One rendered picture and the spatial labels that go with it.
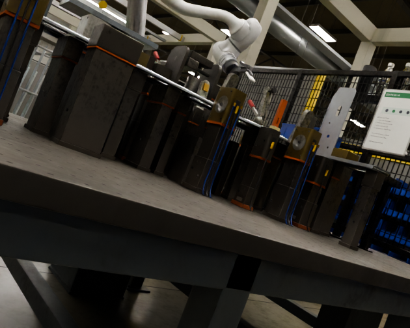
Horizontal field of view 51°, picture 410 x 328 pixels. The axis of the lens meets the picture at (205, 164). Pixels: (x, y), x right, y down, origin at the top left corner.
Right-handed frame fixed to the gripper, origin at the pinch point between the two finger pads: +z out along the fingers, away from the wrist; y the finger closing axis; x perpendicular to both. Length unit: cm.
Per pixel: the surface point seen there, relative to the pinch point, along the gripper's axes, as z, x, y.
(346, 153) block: 52, 23, 14
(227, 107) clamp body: 59, -44, 12
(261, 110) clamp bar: 23.1, -2.1, 3.1
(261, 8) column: -707, 421, -49
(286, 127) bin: 1.8, 36.2, -6.5
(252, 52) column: -644, 434, -128
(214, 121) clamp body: 59, -44, 5
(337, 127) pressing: 35.8, 26.1, 16.9
